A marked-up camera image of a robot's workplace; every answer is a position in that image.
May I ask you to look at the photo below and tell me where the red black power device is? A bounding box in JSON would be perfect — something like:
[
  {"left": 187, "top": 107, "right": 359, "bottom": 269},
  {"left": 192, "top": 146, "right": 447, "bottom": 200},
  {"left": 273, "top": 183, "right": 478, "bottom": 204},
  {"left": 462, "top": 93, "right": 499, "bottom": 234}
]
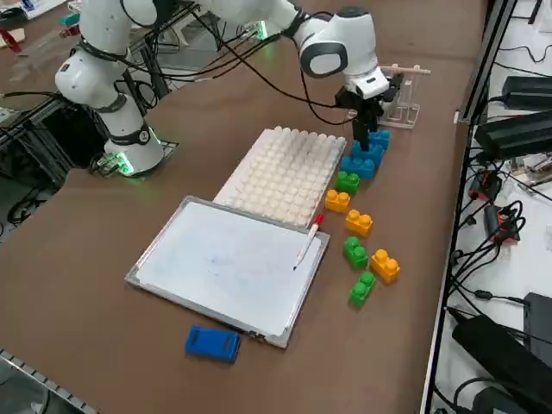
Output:
[{"left": 469, "top": 170, "right": 504, "bottom": 202}]

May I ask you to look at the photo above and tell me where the black power adapter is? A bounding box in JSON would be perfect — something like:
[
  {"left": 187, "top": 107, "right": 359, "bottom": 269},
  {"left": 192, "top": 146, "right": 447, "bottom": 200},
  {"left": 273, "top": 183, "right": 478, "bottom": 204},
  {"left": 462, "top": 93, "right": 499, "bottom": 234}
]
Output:
[
  {"left": 502, "top": 75, "right": 552, "bottom": 111},
  {"left": 450, "top": 314, "right": 552, "bottom": 414},
  {"left": 474, "top": 110, "right": 552, "bottom": 163}
]

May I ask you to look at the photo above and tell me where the green two-stud block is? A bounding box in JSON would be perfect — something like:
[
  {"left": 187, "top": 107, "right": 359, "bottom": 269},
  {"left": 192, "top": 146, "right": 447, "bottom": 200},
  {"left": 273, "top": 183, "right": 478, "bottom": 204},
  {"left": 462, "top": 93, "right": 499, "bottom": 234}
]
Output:
[
  {"left": 342, "top": 235, "right": 370, "bottom": 272},
  {"left": 335, "top": 171, "right": 361, "bottom": 195},
  {"left": 348, "top": 271, "right": 377, "bottom": 307}
]

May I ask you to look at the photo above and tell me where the white pen red cap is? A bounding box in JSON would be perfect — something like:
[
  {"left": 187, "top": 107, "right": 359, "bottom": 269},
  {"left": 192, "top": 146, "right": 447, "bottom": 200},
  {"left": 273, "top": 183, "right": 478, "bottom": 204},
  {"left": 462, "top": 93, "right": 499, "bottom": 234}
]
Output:
[{"left": 292, "top": 213, "right": 325, "bottom": 272}]

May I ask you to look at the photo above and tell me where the silver framed whiteboard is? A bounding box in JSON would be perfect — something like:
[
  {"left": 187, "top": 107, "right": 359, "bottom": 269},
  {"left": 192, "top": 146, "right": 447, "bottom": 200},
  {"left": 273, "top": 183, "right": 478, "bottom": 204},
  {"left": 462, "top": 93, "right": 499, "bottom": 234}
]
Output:
[{"left": 124, "top": 195, "right": 332, "bottom": 349}]

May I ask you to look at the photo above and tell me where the aluminium camera post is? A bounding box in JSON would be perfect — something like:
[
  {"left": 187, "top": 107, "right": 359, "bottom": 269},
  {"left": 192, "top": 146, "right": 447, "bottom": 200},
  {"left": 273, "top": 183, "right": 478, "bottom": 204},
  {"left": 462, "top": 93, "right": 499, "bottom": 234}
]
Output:
[{"left": 455, "top": 0, "right": 518, "bottom": 126}]

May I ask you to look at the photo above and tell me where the blue whiteboard eraser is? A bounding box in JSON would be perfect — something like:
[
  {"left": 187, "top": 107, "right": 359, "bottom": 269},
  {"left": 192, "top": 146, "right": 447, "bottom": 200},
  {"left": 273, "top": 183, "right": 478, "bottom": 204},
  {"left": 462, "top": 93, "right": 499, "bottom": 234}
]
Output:
[{"left": 185, "top": 325, "right": 242, "bottom": 364}]

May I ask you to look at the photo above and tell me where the wooden rod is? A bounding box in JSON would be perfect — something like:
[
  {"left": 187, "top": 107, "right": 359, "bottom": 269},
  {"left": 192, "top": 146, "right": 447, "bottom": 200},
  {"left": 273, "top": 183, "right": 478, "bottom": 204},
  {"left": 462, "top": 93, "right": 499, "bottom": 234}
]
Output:
[{"left": 378, "top": 63, "right": 432, "bottom": 77}]

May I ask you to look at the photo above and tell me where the yellow two-stud block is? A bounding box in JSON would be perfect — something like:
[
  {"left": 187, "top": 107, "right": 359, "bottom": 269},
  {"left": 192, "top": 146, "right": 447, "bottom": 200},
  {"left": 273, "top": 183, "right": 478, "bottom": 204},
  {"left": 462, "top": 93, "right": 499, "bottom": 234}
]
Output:
[
  {"left": 344, "top": 209, "right": 374, "bottom": 237},
  {"left": 323, "top": 188, "right": 351, "bottom": 213},
  {"left": 369, "top": 248, "right": 401, "bottom": 285}
]

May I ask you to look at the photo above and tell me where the white studded baseplate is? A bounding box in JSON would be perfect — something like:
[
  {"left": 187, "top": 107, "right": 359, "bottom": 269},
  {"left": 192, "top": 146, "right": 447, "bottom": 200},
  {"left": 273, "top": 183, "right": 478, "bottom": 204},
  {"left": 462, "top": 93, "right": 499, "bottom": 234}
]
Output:
[{"left": 213, "top": 125, "right": 348, "bottom": 228}]

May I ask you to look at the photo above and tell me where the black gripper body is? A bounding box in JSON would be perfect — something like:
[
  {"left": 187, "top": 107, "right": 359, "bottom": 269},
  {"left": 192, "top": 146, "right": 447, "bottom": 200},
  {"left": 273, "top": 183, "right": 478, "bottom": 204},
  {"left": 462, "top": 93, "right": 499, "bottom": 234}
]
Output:
[{"left": 335, "top": 85, "right": 386, "bottom": 115}]

